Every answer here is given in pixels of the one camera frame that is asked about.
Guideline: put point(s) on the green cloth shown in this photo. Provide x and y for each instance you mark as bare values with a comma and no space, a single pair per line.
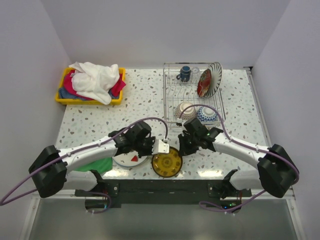
101,166

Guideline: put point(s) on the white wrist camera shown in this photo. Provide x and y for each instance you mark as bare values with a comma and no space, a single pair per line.
160,147
179,122

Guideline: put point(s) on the red floral plate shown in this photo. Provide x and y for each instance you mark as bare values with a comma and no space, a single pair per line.
204,83

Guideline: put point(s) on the yellow patterned plate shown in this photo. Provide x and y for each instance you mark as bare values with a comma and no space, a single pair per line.
167,165

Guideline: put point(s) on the blue striped white plate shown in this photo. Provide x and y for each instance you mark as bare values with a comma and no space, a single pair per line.
216,70

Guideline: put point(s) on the red patterned small dish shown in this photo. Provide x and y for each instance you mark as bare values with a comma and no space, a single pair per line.
185,111

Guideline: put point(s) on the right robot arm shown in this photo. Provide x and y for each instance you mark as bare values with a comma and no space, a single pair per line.
276,172

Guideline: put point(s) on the blue patterned bowl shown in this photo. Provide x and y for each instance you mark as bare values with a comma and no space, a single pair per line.
206,114

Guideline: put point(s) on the blue checked cloth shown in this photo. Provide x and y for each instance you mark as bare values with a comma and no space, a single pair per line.
63,93

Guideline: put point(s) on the pink cloth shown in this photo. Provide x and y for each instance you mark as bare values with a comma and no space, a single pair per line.
114,92

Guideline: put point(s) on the dark blue mug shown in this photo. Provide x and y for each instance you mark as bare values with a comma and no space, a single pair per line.
184,74

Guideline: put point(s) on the small clear glass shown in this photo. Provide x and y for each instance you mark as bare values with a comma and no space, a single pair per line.
195,74

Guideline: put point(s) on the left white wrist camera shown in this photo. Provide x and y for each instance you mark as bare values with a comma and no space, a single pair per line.
160,147

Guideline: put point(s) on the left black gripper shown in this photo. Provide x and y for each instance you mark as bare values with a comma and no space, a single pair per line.
151,140

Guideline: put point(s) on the white towel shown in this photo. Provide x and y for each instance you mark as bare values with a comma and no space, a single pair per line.
94,81

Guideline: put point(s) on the yellow plastic bin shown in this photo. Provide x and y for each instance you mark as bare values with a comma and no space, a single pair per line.
94,102

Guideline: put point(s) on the watermelon pattern white plate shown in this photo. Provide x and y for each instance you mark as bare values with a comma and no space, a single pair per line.
130,160

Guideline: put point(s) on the wire dish rack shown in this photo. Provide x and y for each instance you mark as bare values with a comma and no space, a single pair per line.
176,92

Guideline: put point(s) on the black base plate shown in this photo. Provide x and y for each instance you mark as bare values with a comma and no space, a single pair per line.
117,192

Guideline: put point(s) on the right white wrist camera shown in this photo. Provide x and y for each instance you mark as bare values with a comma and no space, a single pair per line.
179,122

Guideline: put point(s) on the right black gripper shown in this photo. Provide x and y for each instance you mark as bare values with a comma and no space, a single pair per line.
184,150

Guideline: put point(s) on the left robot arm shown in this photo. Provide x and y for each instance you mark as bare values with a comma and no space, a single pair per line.
51,168

